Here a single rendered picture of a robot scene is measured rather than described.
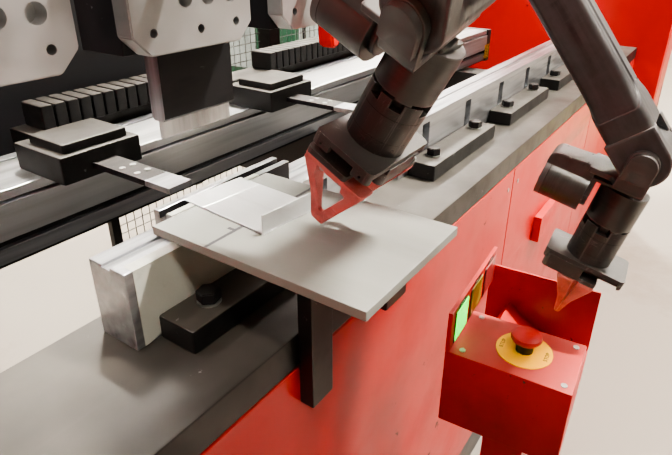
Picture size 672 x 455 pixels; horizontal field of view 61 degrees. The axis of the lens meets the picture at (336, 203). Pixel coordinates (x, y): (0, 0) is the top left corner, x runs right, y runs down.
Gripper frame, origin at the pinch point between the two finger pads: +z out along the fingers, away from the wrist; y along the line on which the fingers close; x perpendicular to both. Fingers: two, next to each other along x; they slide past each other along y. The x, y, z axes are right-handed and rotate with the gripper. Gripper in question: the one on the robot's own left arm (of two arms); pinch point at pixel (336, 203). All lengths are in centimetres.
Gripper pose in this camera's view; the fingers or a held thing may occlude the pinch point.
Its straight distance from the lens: 56.5
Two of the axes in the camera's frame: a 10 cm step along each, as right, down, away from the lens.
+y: -5.7, 3.6, -7.3
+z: -3.9, 6.6, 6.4
